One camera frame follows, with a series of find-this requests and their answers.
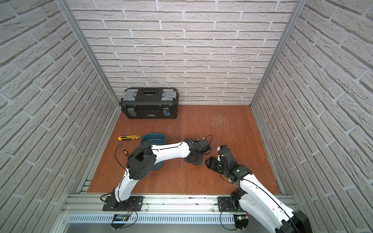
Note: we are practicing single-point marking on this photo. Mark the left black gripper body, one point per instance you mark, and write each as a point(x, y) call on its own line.
point(195, 157)

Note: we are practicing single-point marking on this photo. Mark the aluminium front rail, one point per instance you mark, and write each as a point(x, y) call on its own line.
point(151, 203)

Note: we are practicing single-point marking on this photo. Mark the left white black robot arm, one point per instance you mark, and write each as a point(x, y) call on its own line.
point(141, 161)

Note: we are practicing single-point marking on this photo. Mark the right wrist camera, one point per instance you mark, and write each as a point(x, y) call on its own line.
point(225, 155)

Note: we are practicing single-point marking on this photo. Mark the teal plastic storage box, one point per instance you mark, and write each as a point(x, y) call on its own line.
point(155, 139)

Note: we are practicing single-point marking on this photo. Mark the yellow black screwdriver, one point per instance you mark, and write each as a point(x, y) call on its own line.
point(122, 148)

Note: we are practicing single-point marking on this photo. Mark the black plastic toolbox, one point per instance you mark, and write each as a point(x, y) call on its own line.
point(150, 103)

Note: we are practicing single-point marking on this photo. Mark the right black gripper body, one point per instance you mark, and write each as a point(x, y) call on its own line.
point(215, 165)

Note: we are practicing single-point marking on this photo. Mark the yellow black utility knife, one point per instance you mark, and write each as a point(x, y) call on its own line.
point(124, 138)

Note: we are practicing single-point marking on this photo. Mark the left controller board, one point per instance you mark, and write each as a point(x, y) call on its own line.
point(119, 221)

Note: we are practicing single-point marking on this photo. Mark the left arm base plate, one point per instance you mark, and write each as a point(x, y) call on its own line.
point(122, 203)

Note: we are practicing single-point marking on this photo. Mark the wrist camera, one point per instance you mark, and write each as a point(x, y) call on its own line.
point(202, 146)
point(225, 155)

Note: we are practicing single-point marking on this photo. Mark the controller board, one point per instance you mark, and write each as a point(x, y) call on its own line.
point(119, 221)
point(241, 221)

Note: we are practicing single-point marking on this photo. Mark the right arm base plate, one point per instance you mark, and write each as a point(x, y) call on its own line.
point(229, 204)

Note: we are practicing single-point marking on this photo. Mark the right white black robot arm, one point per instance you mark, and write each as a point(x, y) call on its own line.
point(252, 197)

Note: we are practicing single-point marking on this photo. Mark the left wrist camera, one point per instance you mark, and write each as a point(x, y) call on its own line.
point(202, 146)

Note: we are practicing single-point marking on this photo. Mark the right controller board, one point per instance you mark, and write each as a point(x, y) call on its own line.
point(241, 221)

